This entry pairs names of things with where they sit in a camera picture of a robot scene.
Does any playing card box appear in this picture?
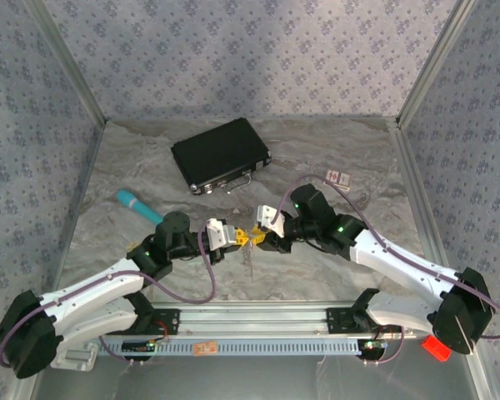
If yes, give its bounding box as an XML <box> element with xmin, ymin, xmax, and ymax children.
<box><xmin>322</xmin><ymin>168</ymin><xmax>353</xmax><ymax>193</ymax></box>

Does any teal cylindrical microphone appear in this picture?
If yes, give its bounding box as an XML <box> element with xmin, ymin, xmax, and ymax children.
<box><xmin>115</xmin><ymin>189</ymin><xmax>164</xmax><ymax>225</ymax></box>

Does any orange label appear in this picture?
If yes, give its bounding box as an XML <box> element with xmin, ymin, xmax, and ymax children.
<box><xmin>193</xmin><ymin>341</ymin><xmax>218</xmax><ymax>357</ymax></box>

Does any small circuit board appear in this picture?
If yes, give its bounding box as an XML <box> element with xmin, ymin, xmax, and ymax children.
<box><xmin>122</xmin><ymin>339</ymin><xmax>171</xmax><ymax>356</ymax></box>
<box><xmin>357</xmin><ymin>339</ymin><xmax>389</xmax><ymax>360</ymax></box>

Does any red plastic block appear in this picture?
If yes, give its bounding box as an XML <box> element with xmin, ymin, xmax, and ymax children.
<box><xmin>420</xmin><ymin>336</ymin><xmax>453</xmax><ymax>363</ymax></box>

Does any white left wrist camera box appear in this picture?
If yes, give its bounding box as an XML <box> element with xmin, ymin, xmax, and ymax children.
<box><xmin>205</xmin><ymin>218</ymin><xmax>239</xmax><ymax>251</ymax></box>

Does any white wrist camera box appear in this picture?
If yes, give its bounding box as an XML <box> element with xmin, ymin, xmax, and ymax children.
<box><xmin>256</xmin><ymin>204</ymin><xmax>293</xmax><ymax>239</ymax></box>
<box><xmin>205</xmin><ymin>218</ymin><xmax>239</xmax><ymax>251</ymax></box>

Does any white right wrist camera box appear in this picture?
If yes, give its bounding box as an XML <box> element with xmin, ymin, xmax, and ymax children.
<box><xmin>256</xmin><ymin>204</ymin><xmax>293</xmax><ymax>239</ymax></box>

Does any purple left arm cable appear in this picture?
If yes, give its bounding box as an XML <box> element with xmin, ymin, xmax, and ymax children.
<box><xmin>0</xmin><ymin>228</ymin><xmax>218</xmax><ymax>368</ymax></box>

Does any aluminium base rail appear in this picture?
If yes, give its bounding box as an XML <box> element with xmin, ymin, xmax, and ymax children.
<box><xmin>149</xmin><ymin>302</ymin><xmax>483</xmax><ymax>338</ymax></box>

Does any black briefcase with metal handle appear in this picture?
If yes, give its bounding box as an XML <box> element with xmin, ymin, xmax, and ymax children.
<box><xmin>169</xmin><ymin>118</ymin><xmax>273</xmax><ymax>197</ymax></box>

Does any aluminium table side rail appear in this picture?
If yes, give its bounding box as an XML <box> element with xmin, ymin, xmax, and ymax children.
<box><xmin>45</xmin><ymin>118</ymin><xmax>109</xmax><ymax>305</ymax></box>
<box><xmin>387</xmin><ymin>118</ymin><xmax>499</xmax><ymax>400</ymax></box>

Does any grey slotted cable duct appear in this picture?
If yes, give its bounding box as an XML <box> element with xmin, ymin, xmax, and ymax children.
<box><xmin>95</xmin><ymin>337</ymin><xmax>366</xmax><ymax>358</ymax></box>

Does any white plastic bracket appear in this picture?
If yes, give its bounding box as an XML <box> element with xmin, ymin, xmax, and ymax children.
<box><xmin>49</xmin><ymin>343</ymin><xmax>99</xmax><ymax>372</ymax></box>

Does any aluminium frame post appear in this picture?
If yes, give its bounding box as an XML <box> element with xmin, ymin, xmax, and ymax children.
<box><xmin>24</xmin><ymin>0</ymin><xmax>109</xmax><ymax>126</ymax></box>
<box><xmin>395</xmin><ymin>0</ymin><xmax>478</xmax><ymax>128</ymax></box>

